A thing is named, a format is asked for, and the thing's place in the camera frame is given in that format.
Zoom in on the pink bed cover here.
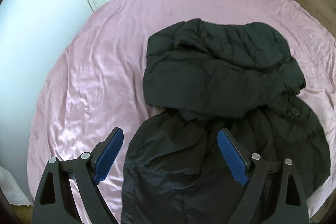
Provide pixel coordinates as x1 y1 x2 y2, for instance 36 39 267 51
26 0 336 224

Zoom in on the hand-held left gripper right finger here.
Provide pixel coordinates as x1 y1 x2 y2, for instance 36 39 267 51
217 128 309 224

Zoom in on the black puffer jacket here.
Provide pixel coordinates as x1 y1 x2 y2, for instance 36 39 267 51
121 18 331 224

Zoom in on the white cloth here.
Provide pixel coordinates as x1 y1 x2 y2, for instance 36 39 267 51
0 166 33 207

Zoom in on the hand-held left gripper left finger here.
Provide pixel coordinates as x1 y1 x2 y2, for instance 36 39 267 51
33 128 124 224

